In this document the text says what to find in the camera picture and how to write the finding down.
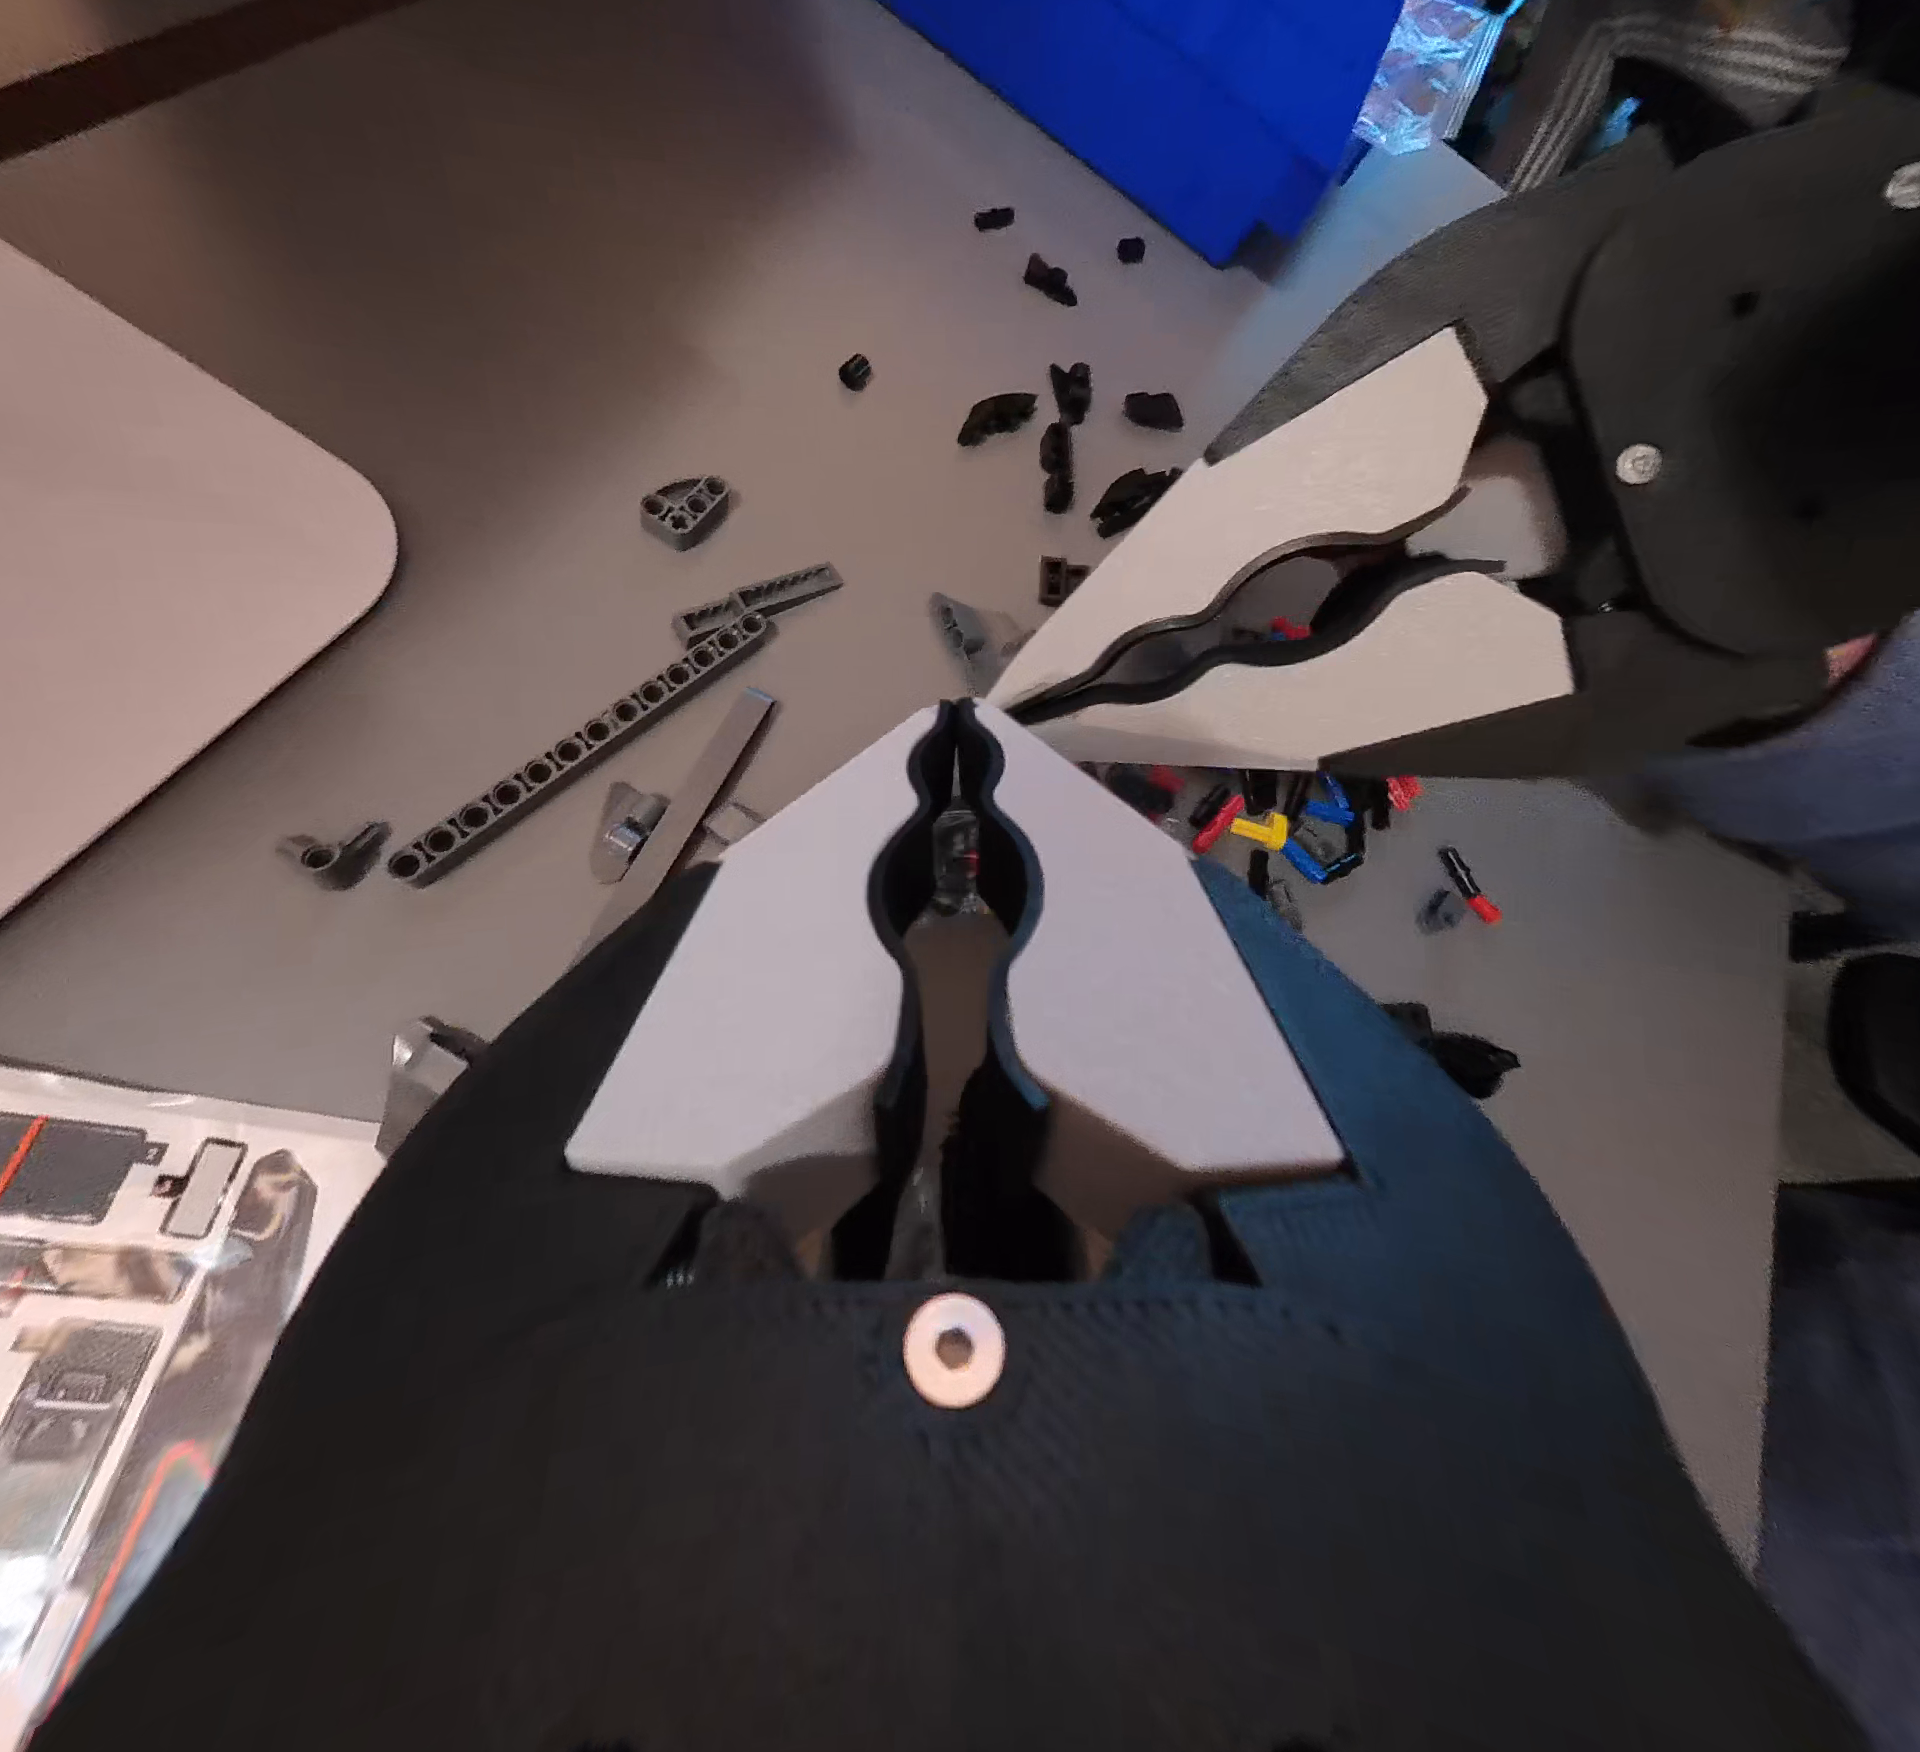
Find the person's right forearm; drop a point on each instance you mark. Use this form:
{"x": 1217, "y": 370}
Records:
{"x": 1799, "y": 793}

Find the small grey lego connector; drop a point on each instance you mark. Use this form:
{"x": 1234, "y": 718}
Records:
{"x": 957, "y": 868}

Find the long dark grey lego beam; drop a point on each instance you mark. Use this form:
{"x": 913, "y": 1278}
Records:
{"x": 585, "y": 747}

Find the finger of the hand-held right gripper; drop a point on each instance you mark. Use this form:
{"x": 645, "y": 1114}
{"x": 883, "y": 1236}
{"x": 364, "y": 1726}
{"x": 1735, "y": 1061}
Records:
{"x": 1424, "y": 673}
{"x": 1321, "y": 477}

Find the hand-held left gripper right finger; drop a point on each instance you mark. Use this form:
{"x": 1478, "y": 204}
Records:
{"x": 1184, "y": 1017}

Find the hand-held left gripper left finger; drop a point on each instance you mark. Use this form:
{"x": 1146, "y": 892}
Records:
{"x": 736, "y": 1017}

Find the small grey angle connector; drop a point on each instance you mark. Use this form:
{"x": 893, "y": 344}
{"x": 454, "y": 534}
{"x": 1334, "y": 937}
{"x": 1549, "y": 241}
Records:
{"x": 338, "y": 856}

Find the lego sticker sheet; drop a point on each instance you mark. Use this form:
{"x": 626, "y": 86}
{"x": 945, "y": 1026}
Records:
{"x": 89, "y": 1243}

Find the long grey lego strip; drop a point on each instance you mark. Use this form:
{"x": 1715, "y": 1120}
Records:
{"x": 722, "y": 778}

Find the dark striped garment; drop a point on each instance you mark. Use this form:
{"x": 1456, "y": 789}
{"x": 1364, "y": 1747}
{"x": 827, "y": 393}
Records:
{"x": 1651, "y": 73}

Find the small black lego panel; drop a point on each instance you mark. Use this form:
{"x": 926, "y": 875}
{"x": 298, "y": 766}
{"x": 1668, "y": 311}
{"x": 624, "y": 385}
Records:
{"x": 1463, "y": 1055}

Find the black connector with red pin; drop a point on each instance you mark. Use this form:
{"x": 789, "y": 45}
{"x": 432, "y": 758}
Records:
{"x": 1463, "y": 890}

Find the grey rounded beam with holes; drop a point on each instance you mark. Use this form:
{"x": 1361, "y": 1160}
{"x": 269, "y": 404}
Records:
{"x": 682, "y": 515}

